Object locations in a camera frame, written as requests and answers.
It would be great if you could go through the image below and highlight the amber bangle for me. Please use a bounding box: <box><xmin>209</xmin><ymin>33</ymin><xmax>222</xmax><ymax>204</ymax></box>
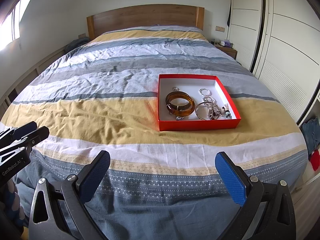
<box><xmin>165</xmin><ymin>91</ymin><xmax>195</xmax><ymax>105</ymax></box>

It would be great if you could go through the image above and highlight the dark blue pillow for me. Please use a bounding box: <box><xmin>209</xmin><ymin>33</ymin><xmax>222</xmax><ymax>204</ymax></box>
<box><xmin>65</xmin><ymin>36</ymin><xmax>90</xmax><ymax>53</ymax></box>

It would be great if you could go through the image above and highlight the white sliding wardrobe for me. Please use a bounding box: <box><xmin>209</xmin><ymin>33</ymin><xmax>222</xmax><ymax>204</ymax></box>
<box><xmin>227</xmin><ymin>0</ymin><xmax>319</xmax><ymax>124</ymax></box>

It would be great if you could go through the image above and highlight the wooden headboard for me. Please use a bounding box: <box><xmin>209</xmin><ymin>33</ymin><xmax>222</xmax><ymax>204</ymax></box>
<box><xmin>87</xmin><ymin>4</ymin><xmax>205</xmax><ymax>40</ymax></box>

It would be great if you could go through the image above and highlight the striped bed duvet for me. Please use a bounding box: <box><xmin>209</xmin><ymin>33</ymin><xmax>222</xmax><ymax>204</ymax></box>
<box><xmin>1</xmin><ymin>26</ymin><xmax>308</xmax><ymax>239</ymax></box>

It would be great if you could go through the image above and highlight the red object on floor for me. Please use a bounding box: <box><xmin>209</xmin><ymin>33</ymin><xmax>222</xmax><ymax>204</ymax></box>
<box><xmin>310</xmin><ymin>149</ymin><xmax>320</xmax><ymax>171</ymax></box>

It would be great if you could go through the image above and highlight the hand in blue glove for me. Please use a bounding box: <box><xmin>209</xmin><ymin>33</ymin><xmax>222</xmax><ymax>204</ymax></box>
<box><xmin>1</xmin><ymin>179</ymin><xmax>25</xmax><ymax>227</ymax></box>

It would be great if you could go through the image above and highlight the purple tissue box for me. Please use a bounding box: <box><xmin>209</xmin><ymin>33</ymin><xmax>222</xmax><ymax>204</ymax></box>
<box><xmin>220</xmin><ymin>40</ymin><xmax>233</xmax><ymax>48</ymax></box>

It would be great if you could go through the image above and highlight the brown bead bracelet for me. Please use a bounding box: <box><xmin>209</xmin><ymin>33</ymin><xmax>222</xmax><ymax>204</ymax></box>
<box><xmin>208</xmin><ymin>102</ymin><xmax>232</xmax><ymax>120</ymax></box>

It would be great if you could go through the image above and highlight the wooden nightstand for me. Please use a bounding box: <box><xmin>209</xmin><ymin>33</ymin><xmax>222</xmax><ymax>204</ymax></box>
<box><xmin>214</xmin><ymin>44</ymin><xmax>238</xmax><ymax>59</ymax></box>

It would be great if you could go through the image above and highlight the silver chain bracelet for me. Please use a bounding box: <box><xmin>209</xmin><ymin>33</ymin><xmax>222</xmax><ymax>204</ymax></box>
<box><xmin>203</xmin><ymin>96</ymin><xmax>218</xmax><ymax>120</ymax></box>

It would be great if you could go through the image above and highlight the wall light switch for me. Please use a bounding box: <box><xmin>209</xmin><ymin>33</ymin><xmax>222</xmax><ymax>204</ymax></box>
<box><xmin>215</xmin><ymin>26</ymin><xmax>225</xmax><ymax>33</ymax></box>

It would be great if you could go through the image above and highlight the red white shallow box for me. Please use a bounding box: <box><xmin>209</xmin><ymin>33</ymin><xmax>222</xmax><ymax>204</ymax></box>
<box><xmin>157</xmin><ymin>74</ymin><xmax>241</xmax><ymax>131</ymax></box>

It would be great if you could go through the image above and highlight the silver oval bangle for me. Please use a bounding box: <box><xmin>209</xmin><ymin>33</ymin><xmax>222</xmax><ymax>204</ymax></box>
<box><xmin>195</xmin><ymin>101</ymin><xmax>217</xmax><ymax>120</ymax></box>

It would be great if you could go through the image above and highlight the silver watch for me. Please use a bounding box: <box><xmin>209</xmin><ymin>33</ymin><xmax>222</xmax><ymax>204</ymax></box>
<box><xmin>169</xmin><ymin>113</ymin><xmax>184</xmax><ymax>121</ymax></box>

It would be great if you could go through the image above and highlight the blue clothes pile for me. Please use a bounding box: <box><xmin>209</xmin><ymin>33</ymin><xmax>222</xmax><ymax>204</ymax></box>
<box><xmin>301</xmin><ymin>117</ymin><xmax>320</xmax><ymax>158</ymax></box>

